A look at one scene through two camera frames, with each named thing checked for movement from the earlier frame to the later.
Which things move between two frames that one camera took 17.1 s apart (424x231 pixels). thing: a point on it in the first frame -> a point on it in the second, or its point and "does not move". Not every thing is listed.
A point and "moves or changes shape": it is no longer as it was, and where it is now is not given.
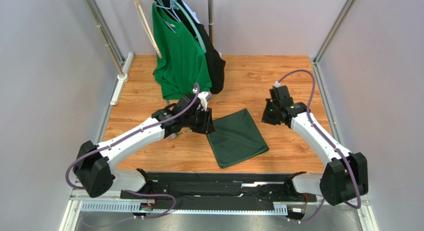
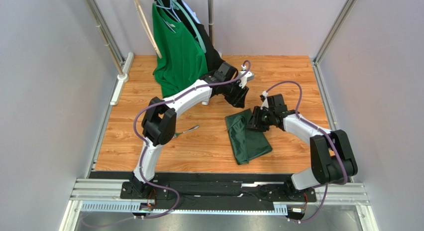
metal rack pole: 211,17 does not move
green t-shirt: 181,61 does not move
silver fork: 173,135 does not move
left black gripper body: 199,122 -> 234,93
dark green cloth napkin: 236,138 moves or changes shape
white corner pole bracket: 122,78 does not move
